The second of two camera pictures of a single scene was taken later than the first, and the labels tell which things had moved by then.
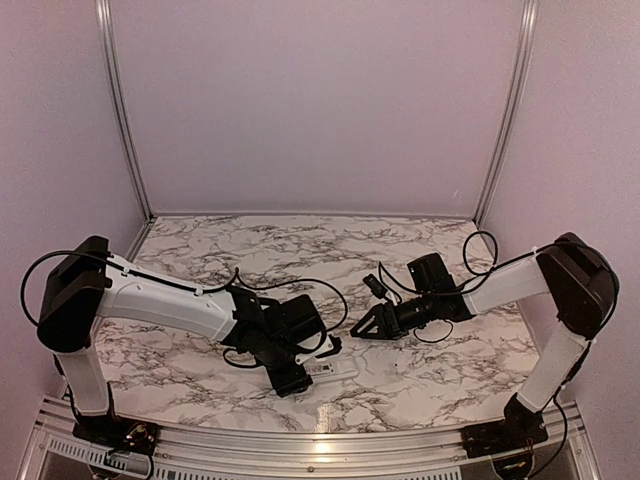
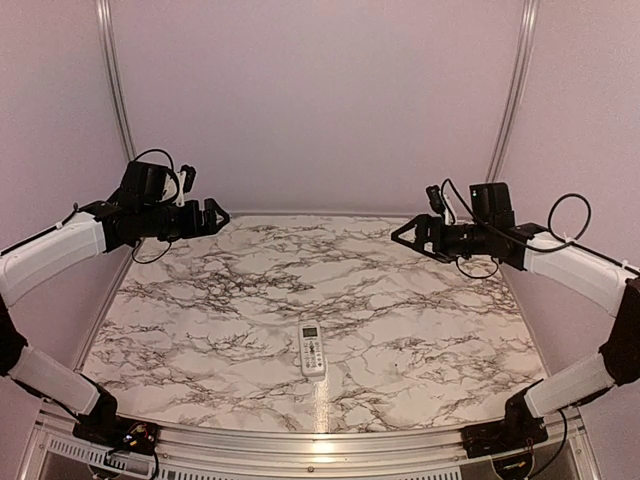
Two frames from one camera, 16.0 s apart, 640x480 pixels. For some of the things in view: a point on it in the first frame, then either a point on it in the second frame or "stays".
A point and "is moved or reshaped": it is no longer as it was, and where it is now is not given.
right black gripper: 389,326 → 424,222
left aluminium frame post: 102,10 stays
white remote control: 330,370 is moved or reshaped
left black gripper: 288,383 → 194,227
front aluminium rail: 574,451 stays
